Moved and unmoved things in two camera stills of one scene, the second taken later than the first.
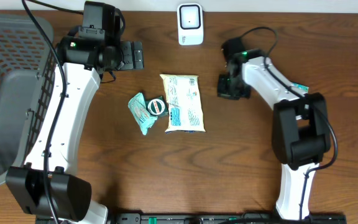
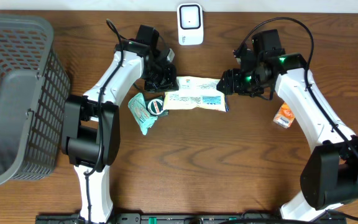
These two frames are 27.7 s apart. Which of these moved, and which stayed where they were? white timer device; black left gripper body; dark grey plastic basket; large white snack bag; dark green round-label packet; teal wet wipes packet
Moved: large white snack bag; black left gripper body
Stayed: dark grey plastic basket; white timer device; teal wet wipes packet; dark green round-label packet
